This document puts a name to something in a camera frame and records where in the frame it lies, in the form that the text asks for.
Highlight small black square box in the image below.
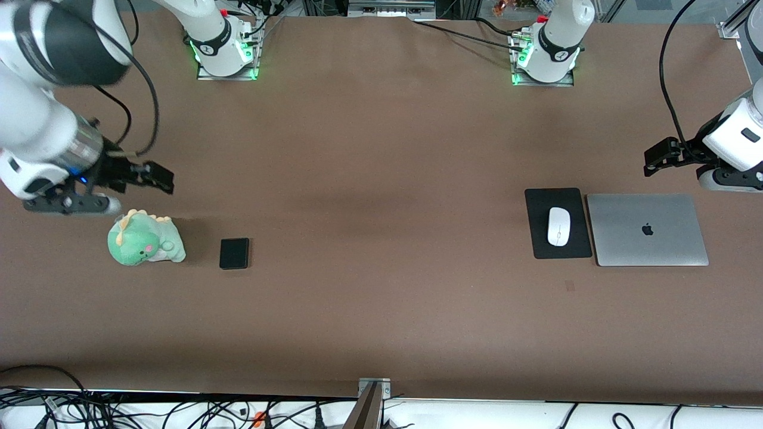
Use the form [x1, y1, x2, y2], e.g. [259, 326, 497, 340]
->
[219, 237, 251, 271]

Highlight white computer mouse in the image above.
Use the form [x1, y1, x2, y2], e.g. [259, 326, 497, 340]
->
[547, 206, 572, 247]

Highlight black mouse pad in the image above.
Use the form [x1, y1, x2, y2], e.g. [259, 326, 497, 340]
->
[524, 188, 594, 260]

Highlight green dinosaur plush toy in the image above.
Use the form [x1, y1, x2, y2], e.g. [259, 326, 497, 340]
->
[107, 209, 187, 266]

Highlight silver laptop with apple logo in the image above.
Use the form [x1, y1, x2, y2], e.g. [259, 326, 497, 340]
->
[586, 193, 710, 267]

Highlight grey device box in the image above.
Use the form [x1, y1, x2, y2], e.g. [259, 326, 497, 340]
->
[348, 0, 437, 18]

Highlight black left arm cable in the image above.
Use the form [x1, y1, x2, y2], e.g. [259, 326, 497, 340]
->
[658, 0, 698, 147]

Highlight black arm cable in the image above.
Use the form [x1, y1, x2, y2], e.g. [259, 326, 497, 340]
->
[658, 0, 698, 147]
[92, 0, 162, 158]

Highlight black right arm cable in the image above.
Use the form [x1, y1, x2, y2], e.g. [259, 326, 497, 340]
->
[92, 0, 162, 158]

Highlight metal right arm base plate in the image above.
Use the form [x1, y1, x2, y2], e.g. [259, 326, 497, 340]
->
[196, 24, 260, 81]

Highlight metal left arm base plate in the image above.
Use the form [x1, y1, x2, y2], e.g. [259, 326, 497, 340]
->
[510, 30, 575, 88]

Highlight aluminium frame profile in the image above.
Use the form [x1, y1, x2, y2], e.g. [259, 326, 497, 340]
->
[718, 0, 763, 40]

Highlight short black table cable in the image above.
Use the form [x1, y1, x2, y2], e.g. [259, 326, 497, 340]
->
[474, 17, 520, 38]

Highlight black looping floor cable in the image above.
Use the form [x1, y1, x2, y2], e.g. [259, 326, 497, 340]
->
[0, 365, 91, 412]

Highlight long black table cable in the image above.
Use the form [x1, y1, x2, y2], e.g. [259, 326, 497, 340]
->
[410, 20, 526, 53]

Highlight metal table edge bracket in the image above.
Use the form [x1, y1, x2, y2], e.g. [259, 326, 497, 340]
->
[346, 377, 392, 429]

